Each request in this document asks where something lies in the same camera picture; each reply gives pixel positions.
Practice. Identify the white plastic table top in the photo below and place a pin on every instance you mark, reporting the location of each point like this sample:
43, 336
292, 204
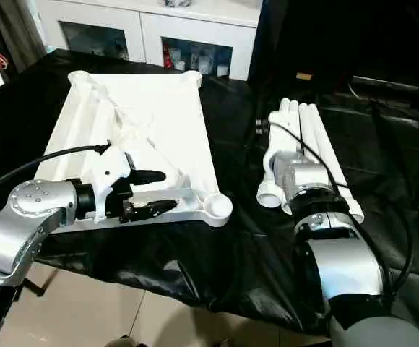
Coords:
159, 116

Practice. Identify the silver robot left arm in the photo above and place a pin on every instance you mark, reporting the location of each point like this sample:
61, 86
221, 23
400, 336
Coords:
29, 217

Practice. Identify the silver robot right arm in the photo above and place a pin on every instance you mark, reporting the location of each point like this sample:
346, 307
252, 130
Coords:
339, 267

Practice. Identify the small brown cardboard piece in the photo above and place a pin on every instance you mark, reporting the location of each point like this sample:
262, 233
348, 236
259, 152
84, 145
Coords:
304, 76

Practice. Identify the small red bottle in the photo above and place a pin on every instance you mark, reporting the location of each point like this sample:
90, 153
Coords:
166, 58

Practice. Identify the black plastic mat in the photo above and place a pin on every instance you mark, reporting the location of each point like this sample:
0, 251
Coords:
383, 130

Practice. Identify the dark patterned jar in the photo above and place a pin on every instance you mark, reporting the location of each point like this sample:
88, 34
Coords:
177, 2

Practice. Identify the white glass-door cabinet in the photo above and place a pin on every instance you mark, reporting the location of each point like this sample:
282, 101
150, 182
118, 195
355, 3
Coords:
146, 22

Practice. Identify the grey curtain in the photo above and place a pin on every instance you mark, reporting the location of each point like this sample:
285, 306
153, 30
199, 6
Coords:
11, 29

